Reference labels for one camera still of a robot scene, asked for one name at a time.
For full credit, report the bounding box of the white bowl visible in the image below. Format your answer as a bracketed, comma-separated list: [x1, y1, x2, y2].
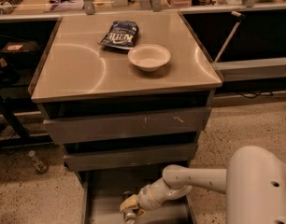
[128, 44, 171, 72]

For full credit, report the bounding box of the blue kettle chips bag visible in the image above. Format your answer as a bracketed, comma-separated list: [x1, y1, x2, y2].
[99, 21, 139, 49]

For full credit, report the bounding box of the white pole black tip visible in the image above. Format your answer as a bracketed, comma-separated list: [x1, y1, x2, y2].
[214, 11, 245, 63]

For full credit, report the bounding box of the plastic bottle on floor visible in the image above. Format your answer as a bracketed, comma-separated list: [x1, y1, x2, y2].
[28, 150, 49, 174]

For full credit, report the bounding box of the grey metal bench rail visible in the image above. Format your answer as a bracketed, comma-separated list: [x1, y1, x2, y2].
[212, 57, 286, 82]

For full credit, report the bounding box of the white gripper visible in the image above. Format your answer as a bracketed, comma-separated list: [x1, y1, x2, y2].
[120, 185, 156, 217]

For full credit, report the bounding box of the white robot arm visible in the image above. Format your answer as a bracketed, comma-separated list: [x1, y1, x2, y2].
[120, 146, 286, 224]

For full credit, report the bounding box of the grey middle drawer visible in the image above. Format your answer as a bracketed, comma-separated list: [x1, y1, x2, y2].
[64, 143, 197, 172]

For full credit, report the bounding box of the grey open bottom drawer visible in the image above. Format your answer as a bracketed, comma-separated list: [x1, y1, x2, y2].
[80, 164, 194, 224]

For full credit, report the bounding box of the silver blue redbull can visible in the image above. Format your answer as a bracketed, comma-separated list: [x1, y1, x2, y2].
[122, 191, 136, 224]

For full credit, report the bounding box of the grey drawer cabinet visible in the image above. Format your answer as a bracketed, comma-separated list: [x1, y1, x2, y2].
[27, 10, 224, 224]

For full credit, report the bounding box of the dark bag on shelf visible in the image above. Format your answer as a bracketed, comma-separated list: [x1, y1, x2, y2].
[0, 41, 41, 69]

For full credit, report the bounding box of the grey top drawer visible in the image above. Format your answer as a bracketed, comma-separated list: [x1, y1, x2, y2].
[43, 106, 211, 144]

